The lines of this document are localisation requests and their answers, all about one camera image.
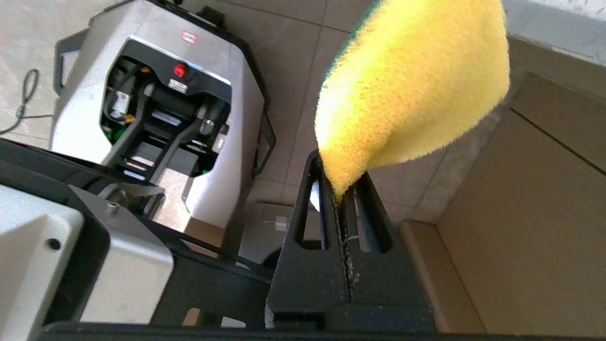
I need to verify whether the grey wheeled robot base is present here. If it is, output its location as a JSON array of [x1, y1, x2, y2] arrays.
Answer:
[[50, 0, 276, 233]]

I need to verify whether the yellow green sponge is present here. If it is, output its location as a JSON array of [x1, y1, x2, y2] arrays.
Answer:
[[315, 0, 511, 199]]

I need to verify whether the black floor cable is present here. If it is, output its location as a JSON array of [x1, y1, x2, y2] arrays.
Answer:
[[0, 69, 53, 135]]

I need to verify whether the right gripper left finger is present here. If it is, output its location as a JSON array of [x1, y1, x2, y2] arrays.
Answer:
[[266, 149, 351, 331]]

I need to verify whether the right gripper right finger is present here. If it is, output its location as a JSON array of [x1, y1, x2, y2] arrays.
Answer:
[[341, 171, 436, 332]]

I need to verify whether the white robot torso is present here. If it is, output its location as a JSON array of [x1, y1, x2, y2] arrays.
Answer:
[[0, 182, 175, 341]]

